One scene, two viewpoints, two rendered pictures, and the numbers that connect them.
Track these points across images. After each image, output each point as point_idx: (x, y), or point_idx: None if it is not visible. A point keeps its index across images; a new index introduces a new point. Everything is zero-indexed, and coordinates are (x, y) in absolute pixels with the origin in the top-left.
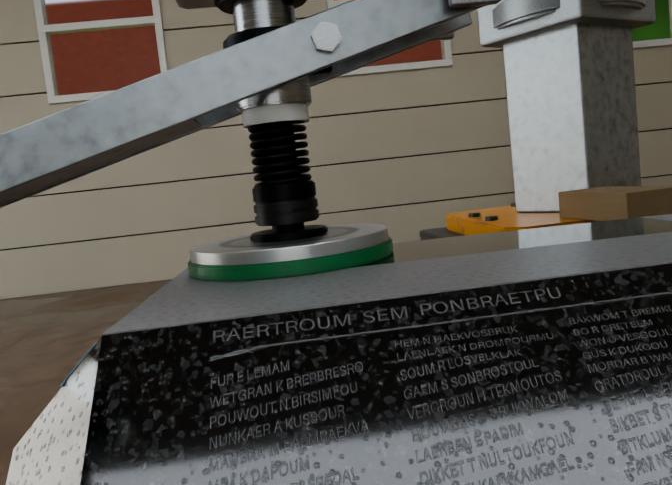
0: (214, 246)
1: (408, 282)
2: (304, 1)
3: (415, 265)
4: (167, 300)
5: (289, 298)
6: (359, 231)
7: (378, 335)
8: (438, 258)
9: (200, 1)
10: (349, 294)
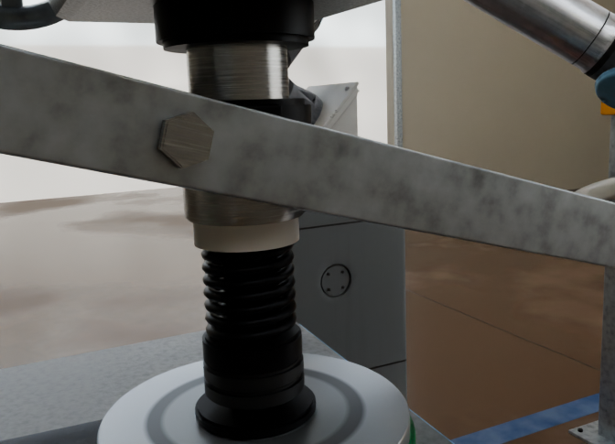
0: (345, 377)
1: (91, 369)
2: (169, 47)
3: (76, 407)
4: (303, 346)
5: (188, 348)
6: (142, 414)
7: None
8: (41, 429)
9: None
10: (140, 352)
